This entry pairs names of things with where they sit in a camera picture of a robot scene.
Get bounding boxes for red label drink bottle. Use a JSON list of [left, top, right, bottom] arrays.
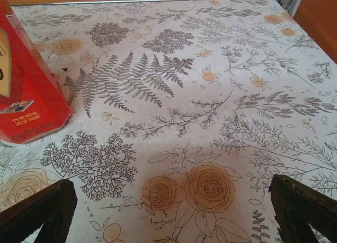
[[0, 0, 71, 144]]

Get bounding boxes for aluminium frame post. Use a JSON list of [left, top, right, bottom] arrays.
[[275, 0, 308, 17]]

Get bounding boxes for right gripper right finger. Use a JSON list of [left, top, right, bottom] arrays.
[[270, 173, 337, 243]]

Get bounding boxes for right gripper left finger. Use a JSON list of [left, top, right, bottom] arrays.
[[0, 178, 78, 243]]

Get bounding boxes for aluminium table edge strip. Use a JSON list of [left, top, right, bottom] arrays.
[[7, 0, 280, 6]]

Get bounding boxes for floral tablecloth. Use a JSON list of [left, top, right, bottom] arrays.
[[0, 0, 337, 243]]

